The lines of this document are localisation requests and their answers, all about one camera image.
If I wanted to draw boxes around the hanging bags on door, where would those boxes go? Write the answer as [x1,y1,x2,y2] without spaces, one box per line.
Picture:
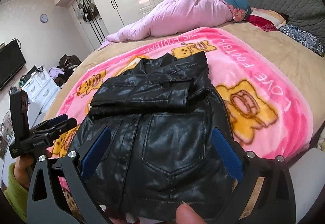
[76,0,99,23]

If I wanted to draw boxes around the green sleeve forearm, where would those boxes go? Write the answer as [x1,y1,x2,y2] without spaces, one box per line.
[4,163,28,223]

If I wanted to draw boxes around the blue floral pillow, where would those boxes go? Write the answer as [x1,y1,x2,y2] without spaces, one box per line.
[220,0,251,23]

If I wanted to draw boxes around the black leather jacket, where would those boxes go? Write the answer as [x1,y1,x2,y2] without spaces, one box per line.
[69,52,232,221]

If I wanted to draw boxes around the blue patterned cloth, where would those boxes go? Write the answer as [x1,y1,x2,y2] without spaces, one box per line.
[279,25,324,57]

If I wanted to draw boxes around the pink cartoon fleece blanket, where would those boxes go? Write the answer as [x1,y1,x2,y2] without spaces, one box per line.
[47,26,314,194]

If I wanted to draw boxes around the tan bed sheet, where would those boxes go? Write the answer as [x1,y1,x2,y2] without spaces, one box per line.
[43,20,325,224]

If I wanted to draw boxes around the round wall clock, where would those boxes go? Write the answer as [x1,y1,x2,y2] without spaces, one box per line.
[40,14,49,24]

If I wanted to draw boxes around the light pink quilt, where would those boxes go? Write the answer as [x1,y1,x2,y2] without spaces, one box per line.
[100,0,232,49]

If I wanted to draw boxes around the left hand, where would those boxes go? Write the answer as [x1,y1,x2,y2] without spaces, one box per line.
[14,150,53,190]

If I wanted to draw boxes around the dark clothes pile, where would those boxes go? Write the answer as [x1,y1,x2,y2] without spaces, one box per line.
[48,55,81,88]

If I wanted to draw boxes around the white drawer cabinet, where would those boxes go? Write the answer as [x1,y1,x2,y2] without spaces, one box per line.
[22,66,61,113]

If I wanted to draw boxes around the right hand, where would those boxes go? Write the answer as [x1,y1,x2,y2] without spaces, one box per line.
[111,200,208,224]

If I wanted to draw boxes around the black television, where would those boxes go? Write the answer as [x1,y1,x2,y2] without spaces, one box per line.
[0,38,26,90]

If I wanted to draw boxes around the red striped pillow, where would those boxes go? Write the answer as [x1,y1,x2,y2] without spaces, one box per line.
[245,8,287,32]

